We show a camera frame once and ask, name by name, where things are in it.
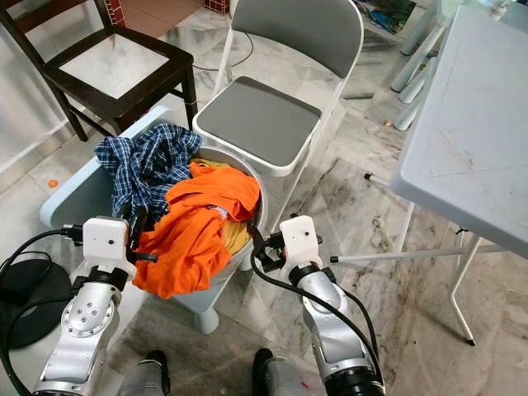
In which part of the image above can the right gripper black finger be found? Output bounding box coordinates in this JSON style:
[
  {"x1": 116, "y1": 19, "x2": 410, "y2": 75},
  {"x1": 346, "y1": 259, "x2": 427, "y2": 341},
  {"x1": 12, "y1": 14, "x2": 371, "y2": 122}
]
[{"x1": 247, "y1": 224, "x2": 285, "y2": 273}]

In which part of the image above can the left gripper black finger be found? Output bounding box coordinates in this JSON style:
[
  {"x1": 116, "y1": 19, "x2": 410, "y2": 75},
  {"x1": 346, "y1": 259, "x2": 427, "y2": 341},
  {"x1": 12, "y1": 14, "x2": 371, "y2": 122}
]
[{"x1": 128, "y1": 205, "x2": 159, "y2": 265}]

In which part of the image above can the orange garment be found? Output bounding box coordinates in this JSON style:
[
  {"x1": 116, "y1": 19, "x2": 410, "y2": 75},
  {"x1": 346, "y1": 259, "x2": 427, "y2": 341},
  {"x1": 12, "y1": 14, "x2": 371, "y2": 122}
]
[{"x1": 132, "y1": 161, "x2": 262, "y2": 299}]

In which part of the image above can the yellow garment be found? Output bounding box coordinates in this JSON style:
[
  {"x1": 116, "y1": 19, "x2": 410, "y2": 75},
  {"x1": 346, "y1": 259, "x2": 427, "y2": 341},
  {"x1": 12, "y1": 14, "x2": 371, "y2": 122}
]
[{"x1": 198, "y1": 159, "x2": 252, "y2": 257}]

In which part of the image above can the blue checked shirt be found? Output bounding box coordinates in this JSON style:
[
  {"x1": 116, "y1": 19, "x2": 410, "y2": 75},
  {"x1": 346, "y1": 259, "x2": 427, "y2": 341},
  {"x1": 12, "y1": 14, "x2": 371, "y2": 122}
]
[{"x1": 95, "y1": 124, "x2": 203, "y2": 224}]

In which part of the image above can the light blue plastic stool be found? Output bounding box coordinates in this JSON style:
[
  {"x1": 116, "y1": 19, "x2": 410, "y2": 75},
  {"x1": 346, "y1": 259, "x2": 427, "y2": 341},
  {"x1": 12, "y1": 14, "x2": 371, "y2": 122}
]
[{"x1": 40, "y1": 106, "x2": 252, "y2": 335}]

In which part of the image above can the black round fan base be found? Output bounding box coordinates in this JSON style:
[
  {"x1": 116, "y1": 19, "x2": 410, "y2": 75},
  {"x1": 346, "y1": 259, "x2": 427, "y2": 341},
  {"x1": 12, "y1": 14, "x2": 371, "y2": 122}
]
[{"x1": 0, "y1": 257, "x2": 79, "y2": 351}]

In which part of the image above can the grey right robot leg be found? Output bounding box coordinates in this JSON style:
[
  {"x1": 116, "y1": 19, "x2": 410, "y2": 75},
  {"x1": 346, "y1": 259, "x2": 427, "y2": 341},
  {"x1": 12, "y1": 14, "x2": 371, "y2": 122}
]
[{"x1": 252, "y1": 349, "x2": 323, "y2": 396}]

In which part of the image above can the grey robot leg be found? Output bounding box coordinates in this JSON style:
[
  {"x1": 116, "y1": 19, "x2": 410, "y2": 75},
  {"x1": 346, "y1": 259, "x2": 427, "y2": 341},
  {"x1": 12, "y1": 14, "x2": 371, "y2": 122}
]
[
  {"x1": 120, "y1": 351, "x2": 170, "y2": 396},
  {"x1": 252, "y1": 349, "x2": 323, "y2": 396}
]

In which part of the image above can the grey folding chair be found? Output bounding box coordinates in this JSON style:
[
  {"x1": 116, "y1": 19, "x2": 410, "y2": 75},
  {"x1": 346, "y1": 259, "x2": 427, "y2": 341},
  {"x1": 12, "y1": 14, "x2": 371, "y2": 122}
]
[{"x1": 192, "y1": 0, "x2": 365, "y2": 232}]

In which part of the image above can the dark wooden chair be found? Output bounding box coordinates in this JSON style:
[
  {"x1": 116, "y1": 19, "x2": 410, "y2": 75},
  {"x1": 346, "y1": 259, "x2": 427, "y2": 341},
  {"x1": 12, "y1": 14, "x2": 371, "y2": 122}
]
[{"x1": 0, "y1": 0, "x2": 199, "y2": 143}]

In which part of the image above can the grey left robot leg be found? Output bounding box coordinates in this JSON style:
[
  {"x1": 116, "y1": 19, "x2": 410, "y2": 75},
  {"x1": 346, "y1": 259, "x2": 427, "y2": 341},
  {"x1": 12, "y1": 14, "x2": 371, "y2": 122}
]
[{"x1": 120, "y1": 351, "x2": 170, "y2": 396}]

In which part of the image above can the red lattice crate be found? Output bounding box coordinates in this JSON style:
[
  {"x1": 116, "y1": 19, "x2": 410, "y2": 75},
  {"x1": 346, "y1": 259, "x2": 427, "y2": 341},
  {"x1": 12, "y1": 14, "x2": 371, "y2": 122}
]
[{"x1": 103, "y1": 0, "x2": 125, "y2": 27}]

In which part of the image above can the white plastic kids table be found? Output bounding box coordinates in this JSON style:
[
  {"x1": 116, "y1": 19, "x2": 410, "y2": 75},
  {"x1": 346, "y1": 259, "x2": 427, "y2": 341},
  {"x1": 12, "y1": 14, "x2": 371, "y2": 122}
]
[{"x1": 392, "y1": 0, "x2": 463, "y2": 133}]

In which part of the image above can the grey folding table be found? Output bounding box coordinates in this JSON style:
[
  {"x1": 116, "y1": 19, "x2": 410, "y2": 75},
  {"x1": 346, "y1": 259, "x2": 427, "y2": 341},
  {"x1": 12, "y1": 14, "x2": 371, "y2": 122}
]
[{"x1": 330, "y1": 7, "x2": 528, "y2": 347}]

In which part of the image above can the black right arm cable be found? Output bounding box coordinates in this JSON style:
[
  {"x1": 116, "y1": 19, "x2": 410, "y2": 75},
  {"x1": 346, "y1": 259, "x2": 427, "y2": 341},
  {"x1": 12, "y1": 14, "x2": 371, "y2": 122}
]
[{"x1": 252, "y1": 235, "x2": 389, "y2": 380}]

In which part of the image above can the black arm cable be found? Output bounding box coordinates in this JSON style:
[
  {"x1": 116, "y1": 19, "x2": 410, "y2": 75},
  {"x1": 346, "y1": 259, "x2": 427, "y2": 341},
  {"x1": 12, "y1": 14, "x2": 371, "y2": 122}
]
[
  {"x1": 0, "y1": 224, "x2": 87, "y2": 396},
  {"x1": 252, "y1": 235, "x2": 389, "y2": 380}
]

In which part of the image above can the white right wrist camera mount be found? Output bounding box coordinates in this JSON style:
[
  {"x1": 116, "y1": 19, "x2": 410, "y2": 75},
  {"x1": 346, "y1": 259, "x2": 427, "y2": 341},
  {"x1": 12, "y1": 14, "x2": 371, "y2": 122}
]
[{"x1": 279, "y1": 214, "x2": 323, "y2": 273}]

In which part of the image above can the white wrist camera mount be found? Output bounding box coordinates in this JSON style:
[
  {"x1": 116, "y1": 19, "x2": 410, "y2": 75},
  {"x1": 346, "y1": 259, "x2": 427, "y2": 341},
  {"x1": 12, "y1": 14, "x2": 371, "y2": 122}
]
[
  {"x1": 279, "y1": 214, "x2": 323, "y2": 273},
  {"x1": 82, "y1": 216, "x2": 133, "y2": 277}
]

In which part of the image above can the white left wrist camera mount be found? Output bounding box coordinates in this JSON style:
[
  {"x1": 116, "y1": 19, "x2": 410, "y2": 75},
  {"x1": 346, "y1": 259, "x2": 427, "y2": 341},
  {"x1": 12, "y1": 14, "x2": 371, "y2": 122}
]
[{"x1": 82, "y1": 216, "x2": 133, "y2": 277}]

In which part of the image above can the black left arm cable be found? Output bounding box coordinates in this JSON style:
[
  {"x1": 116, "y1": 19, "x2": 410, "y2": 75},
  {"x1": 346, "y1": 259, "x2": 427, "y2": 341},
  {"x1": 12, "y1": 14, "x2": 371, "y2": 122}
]
[{"x1": 0, "y1": 224, "x2": 87, "y2": 396}]

